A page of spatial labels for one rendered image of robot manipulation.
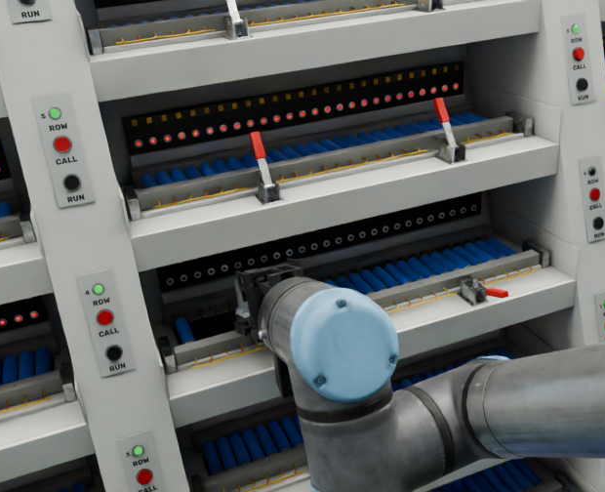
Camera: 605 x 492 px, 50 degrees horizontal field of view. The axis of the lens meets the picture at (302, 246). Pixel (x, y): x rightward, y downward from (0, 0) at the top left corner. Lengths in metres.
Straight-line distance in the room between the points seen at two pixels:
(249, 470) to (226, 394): 0.15
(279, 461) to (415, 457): 0.37
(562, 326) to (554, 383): 0.56
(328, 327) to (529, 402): 0.17
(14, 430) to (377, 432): 0.45
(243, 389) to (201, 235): 0.20
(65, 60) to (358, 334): 0.45
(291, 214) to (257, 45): 0.21
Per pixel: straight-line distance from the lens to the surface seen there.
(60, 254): 0.78
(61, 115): 0.78
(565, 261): 1.04
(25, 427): 0.85
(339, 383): 0.55
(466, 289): 0.95
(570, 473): 1.22
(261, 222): 0.81
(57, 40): 0.79
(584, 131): 1.03
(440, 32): 0.92
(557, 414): 0.54
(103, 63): 0.79
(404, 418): 0.62
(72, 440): 0.84
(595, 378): 0.51
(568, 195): 1.01
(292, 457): 0.96
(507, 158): 0.95
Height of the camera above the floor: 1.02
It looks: 9 degrees down
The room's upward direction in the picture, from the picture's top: 11 degrees counter-clockwise
